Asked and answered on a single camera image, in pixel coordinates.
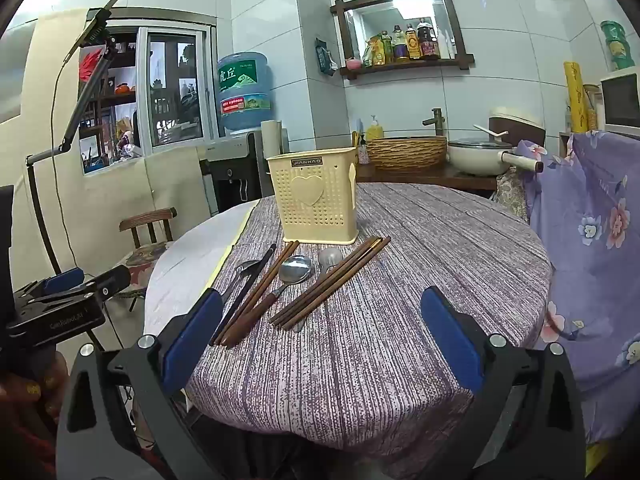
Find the mounted phone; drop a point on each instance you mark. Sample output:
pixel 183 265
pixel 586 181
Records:
pixel 97 22

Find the pink bowl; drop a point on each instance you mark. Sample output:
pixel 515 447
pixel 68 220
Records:
pixel 353 64

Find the cream pot with glass lid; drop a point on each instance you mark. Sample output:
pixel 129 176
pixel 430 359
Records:
pixel 475 160

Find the grey water dispenser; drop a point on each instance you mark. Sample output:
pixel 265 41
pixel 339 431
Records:
pixel 230 160

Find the person's left hand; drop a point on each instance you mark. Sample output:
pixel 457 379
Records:
pixel 32 390

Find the white squeeze bottle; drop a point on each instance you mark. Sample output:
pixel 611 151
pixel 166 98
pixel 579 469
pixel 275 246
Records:
pixel 450 45

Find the white microwave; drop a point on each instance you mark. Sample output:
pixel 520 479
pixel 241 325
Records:
pixel 620 102

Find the dark green hanging packet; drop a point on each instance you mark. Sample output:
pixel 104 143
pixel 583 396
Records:
pixel 326 57

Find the paisley cloth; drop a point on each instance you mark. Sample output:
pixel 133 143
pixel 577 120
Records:
pixel 512 192

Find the cream plastic utensil basket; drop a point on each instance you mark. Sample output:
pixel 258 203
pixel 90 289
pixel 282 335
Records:
pixel 312 205

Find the white rice paddle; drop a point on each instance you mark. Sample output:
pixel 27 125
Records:
pixel 490 131

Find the purple floral cloth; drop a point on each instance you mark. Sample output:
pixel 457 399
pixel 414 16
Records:
pixel 590 260

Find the woven pattern basin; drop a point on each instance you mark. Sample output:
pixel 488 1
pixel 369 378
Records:
pixel 407 155

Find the yellow green snack packet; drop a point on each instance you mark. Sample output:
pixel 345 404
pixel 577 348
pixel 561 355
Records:
pixel 376 52

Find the yellow soap dispenser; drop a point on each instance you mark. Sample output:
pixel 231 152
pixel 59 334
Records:
pixel 374 131

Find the bronze faucet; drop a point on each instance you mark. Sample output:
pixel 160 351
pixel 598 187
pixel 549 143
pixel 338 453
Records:
pixel 437 120

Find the brown white rice cooker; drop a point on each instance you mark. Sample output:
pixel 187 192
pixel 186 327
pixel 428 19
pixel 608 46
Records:
pixel 520 127

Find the small metal spoon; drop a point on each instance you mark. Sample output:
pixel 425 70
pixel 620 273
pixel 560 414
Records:
pixel 247 266

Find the wooden framed mirror shelf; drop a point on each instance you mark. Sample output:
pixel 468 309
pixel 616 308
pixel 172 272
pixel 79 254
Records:
pixel 350 72

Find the all metal spoon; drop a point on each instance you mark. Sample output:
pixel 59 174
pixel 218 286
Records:
pixel 330 257

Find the purple striped tablecloth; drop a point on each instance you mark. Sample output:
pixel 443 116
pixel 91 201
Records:
pixel 400 285

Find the oil bottle purple label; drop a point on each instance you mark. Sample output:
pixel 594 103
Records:
pixel 400 47

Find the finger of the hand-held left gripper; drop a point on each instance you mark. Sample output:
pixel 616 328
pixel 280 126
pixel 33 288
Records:
pixel 62 280
pixel 112 280

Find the white table cover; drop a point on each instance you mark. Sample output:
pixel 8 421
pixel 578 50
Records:
pixel 195 260

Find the small floral bottle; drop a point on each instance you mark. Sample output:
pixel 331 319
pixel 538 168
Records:
pixel 363 154

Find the dark soy sauce bottle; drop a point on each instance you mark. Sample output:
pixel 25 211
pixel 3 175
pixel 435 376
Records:
pixel 428 42

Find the blue water jug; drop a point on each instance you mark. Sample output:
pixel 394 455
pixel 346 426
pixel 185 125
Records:
pixel 245 90

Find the articulated phone stand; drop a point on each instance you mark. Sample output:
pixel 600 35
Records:
pixel 87 95

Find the black chopstick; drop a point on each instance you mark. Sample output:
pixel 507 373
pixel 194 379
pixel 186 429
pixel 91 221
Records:
pixel 253 280

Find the dark wooden counter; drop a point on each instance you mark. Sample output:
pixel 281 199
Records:
pixel 425 177

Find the wooden chair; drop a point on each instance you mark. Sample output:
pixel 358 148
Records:
pixel 150 220

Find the sliding glass window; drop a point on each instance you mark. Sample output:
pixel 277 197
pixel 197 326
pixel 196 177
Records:
pixel 170 90

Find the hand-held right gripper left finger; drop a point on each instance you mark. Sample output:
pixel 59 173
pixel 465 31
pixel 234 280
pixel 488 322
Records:
pixel 192 340

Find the amber bottle gold label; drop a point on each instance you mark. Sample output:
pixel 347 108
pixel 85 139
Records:
pixel 411 45

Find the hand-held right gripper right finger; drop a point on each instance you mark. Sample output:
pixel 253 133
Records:
pixel 452 340

